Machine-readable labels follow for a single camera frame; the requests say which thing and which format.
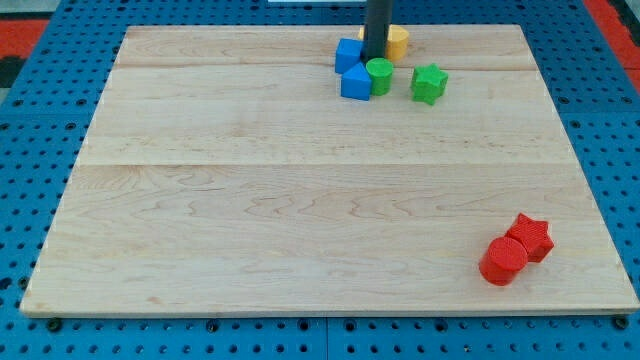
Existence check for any blue triangle block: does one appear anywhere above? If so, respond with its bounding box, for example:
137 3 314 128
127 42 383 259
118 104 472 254
340 62 372 101

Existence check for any blue cube block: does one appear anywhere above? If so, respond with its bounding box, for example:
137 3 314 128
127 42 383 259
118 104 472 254
334 38 363 74

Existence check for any light wooden board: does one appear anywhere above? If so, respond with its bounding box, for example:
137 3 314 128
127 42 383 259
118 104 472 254
21 25 639 318

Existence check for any green cylinder block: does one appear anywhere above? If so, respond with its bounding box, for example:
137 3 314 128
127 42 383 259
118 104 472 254
365 58 394 96

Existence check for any green star block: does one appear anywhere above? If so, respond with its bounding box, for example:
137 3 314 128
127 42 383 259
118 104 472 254
410 63 449 106

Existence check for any yellow cylinder block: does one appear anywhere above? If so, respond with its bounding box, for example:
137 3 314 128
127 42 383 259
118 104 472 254
383 24 410 62

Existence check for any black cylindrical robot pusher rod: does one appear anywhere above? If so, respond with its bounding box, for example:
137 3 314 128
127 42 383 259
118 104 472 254
361 0 393 62

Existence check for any red cylinder block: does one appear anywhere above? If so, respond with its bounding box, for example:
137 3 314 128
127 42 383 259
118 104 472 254
479 237 528 286

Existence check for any red star block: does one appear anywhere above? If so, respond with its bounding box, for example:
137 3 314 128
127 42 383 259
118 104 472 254
505 213 555 263

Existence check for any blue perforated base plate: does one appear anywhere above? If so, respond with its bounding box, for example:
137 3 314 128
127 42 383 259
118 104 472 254
1 0 639 359

